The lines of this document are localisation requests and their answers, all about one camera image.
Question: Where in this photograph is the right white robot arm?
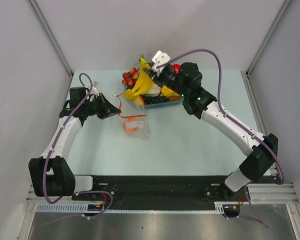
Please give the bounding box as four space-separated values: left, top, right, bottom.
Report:
150 62 278 201

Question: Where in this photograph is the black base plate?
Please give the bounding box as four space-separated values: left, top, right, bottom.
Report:
71 175 251 211

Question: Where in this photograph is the aluminium frame post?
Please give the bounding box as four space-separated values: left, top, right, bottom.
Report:
245 0 293 77
26 0 74 79

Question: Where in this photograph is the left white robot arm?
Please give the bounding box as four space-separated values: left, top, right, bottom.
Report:
28 87 121 201

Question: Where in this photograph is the yellow banana bunch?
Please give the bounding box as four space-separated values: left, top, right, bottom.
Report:
123 54 154 101

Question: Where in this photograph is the white slotted cable duct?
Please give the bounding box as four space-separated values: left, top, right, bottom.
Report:
36 201 241 215

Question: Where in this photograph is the aluminium front rail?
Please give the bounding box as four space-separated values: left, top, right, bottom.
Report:
25 183 299 204

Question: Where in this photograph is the red apple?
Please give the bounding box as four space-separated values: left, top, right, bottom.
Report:
171 64 181 74

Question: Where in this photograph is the yellow bell pepper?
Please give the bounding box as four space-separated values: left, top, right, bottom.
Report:
160 85 179 98

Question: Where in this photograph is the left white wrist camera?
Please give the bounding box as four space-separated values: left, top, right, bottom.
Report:
89 81 99 96

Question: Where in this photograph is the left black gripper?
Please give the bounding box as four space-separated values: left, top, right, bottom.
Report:
83 93 121 120

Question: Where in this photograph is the right aluminium frame post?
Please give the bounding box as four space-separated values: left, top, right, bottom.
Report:
245 0 293 77

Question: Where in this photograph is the dark blue grape bunch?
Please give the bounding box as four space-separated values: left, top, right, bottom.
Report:
142 96 169 105

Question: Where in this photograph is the red strawberry cluster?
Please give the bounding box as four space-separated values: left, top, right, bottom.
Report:
121 67 140 88

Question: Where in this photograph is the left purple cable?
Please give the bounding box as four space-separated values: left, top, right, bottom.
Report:
41 72 114 227

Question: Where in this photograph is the clear zip top bag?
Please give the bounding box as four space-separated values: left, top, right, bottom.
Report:
114 92 151 140

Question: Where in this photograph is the teal plastic fruit tray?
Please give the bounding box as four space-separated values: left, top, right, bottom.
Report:
124 86 183 109

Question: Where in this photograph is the left aluminium frame post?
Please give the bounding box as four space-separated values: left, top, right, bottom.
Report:
26 0 74 79

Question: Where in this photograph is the orange fruit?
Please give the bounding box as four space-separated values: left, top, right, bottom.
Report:
123 121 138 134

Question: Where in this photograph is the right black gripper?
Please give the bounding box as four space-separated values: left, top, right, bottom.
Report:
144 66 189 98

